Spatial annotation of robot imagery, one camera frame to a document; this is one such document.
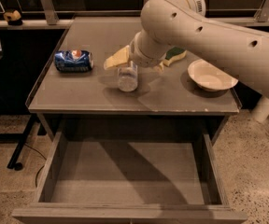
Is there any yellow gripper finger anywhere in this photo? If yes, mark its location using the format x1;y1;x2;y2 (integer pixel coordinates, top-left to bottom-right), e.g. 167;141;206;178
104;46;130;70
153;63;164;73

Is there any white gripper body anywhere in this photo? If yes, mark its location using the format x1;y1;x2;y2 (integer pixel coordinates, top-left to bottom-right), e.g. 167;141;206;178
129;31;169;68

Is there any clear plastic water bottle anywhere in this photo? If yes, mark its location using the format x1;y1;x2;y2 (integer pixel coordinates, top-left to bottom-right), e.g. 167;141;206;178
118;62;138;92

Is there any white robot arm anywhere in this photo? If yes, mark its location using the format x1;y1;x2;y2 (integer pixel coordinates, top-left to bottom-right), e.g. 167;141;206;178
104;0;269;98

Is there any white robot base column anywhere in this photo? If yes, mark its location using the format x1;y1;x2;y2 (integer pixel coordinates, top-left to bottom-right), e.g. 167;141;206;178
251;96;269;122

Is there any open grey top drawer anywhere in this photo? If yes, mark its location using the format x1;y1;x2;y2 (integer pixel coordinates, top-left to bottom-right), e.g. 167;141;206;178
11;130;248;224

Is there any green and yellow sponge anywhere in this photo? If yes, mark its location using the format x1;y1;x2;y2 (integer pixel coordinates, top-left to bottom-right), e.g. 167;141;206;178
163;47;187;66

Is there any grey cabinet table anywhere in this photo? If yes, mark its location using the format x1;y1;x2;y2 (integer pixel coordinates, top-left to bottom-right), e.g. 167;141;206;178
28;17;240;137

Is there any white paper bowl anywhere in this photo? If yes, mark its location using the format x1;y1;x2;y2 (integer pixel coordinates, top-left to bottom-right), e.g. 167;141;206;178
188;59;238;91

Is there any crushed blue soda can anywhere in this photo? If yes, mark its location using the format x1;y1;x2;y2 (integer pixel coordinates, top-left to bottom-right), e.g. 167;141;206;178
54;49;93;72

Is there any yellow black tape dispenser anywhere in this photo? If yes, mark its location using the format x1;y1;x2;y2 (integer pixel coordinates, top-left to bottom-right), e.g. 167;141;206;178
3;9;22;25

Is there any black table leg stand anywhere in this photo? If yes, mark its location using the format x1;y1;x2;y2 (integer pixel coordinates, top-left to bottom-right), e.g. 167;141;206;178
0;115;39;171

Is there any metal window railing frame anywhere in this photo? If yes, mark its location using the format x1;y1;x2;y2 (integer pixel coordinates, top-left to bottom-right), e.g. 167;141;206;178
0;0;269;30

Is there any black floor cable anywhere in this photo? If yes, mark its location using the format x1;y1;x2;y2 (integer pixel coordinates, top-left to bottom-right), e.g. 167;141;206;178
0;124;49;189

